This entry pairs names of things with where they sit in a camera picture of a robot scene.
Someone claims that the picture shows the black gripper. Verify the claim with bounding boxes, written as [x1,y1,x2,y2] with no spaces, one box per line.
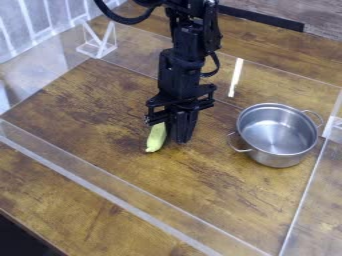
[146,49,218,144]

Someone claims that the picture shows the green handled metal spoon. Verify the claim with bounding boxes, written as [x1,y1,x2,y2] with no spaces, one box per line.
[146,123,168,153]

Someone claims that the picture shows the small steel pot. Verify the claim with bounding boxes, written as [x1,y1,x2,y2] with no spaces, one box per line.
[228,103,324,168]

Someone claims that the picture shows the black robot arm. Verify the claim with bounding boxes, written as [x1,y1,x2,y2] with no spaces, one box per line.
[134,0,224,144]

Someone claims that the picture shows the black strip on table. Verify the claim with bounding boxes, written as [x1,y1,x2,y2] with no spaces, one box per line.
[220,4,305,32]

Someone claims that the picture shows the clear acrylic triangle bracket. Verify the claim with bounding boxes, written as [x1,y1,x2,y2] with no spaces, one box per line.
[77,22,118,59]

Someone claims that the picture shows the black cable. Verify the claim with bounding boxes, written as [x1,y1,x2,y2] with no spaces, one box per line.
[93,0,165,26]

